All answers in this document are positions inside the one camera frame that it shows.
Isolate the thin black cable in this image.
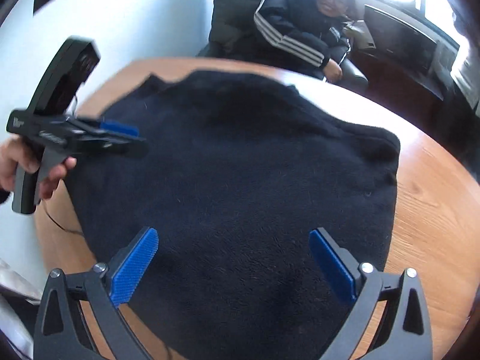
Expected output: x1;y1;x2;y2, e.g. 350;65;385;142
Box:
44;195;85;235

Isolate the person's left hand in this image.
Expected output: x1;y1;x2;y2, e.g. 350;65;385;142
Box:
0;136;78;200

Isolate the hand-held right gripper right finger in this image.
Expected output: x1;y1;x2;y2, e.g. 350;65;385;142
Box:
308;227;433;360

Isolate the black fleece jacket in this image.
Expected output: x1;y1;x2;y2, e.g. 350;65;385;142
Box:
65;69;401;360

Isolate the black leather armchair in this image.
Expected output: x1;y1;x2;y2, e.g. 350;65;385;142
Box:
197;0;370;94

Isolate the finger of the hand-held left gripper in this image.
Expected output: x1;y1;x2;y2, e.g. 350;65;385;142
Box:
73;118;140;137
74;136;148;160

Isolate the black microwave oven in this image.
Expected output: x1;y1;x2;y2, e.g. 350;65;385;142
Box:
362;4;439;76

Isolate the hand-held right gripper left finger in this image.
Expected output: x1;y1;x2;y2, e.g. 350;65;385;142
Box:
34;226;159;360

